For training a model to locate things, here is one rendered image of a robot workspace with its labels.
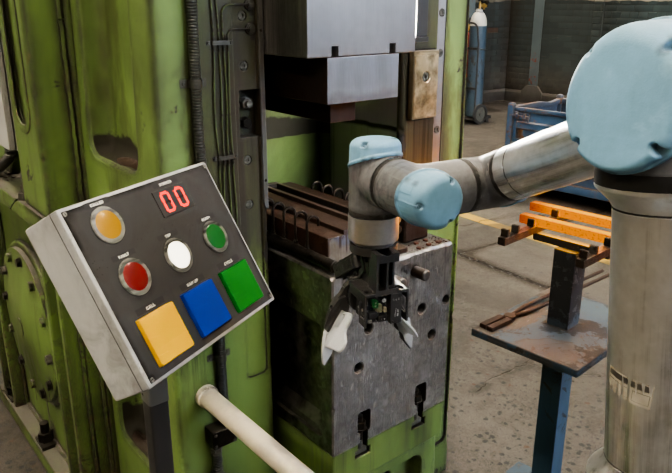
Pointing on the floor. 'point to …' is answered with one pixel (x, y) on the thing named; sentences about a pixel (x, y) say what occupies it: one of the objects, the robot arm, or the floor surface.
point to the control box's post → (158, 428)
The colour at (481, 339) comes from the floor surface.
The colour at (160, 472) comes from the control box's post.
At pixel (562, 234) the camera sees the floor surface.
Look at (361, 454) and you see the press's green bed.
